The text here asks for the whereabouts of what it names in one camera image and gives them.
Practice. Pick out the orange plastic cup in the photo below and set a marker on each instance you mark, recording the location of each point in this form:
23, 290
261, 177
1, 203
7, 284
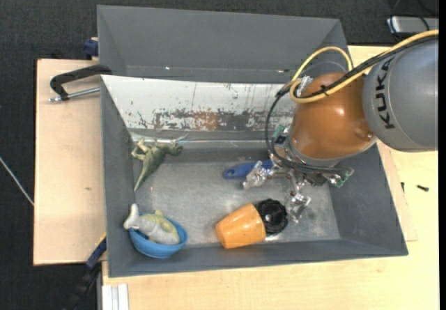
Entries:
240, 228

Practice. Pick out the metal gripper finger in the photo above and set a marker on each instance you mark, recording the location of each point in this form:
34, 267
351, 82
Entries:
257, 174
298, 205

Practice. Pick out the small black screw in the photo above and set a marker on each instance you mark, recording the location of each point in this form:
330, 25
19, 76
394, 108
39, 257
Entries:
423, 188

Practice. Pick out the blue bowl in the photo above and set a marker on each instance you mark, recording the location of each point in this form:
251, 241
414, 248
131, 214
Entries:
157, 250

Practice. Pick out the green toy dinosaur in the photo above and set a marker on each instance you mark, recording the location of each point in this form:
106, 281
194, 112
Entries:
153, 159

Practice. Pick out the black round lid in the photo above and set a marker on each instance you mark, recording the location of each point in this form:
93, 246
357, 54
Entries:
276, 216

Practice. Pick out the grey toy shark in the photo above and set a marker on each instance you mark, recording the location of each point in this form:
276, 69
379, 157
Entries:
157, 230

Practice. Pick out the grey metal bin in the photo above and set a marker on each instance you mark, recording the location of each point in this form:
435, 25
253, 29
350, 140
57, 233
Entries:
209, 40

